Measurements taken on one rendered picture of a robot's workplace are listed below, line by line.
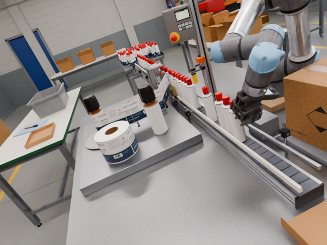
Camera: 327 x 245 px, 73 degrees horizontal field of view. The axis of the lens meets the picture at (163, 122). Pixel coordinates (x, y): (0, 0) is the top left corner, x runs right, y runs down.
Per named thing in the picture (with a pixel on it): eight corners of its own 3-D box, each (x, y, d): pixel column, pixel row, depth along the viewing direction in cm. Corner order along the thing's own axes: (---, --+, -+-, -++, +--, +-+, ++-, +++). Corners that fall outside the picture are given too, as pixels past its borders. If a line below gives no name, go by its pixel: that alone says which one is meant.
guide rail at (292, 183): (177, 98, 163) (176, 96, 162) (178, 97, 163) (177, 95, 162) (299, 193, 68) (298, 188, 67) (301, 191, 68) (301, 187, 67)
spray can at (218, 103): (219, 129, 114) (210, 93, 105) (227, 125, 114) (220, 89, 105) (224, 133, 109) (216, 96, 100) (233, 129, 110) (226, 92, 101)
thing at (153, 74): (155, 97, 183) (144, 68, 172) (169, 91, 185) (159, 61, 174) (159, 102, 171) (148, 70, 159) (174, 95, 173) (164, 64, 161)
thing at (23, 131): (25, 127, 261) (24, 126, 261) (48, 119, 257) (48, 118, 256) (13, 137, 240) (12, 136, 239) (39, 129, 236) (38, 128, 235)
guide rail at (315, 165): (184, 88, 161) (183, 86, 161) (186, 87, 161) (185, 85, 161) (318, 170, 66) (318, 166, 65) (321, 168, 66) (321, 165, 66)
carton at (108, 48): (103, 58, 613) (98, 44, 596) (103, 56, 656) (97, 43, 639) (119, 51, 619) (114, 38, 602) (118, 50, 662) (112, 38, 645)
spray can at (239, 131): (232, 139, 103) (224, 100, 94) (242, 135, 104) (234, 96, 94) (239, 145, 98) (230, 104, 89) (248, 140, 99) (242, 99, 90)
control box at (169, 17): (174, 41, 142) (166, 10, 133) (201, 34, 135) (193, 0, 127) (171, 45, 134) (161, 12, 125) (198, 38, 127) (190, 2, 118)
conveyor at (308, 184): (158, 87, 216) (157, 84, 214) (166, 84, 217) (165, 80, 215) (299, 205, 70) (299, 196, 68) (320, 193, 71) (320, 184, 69)
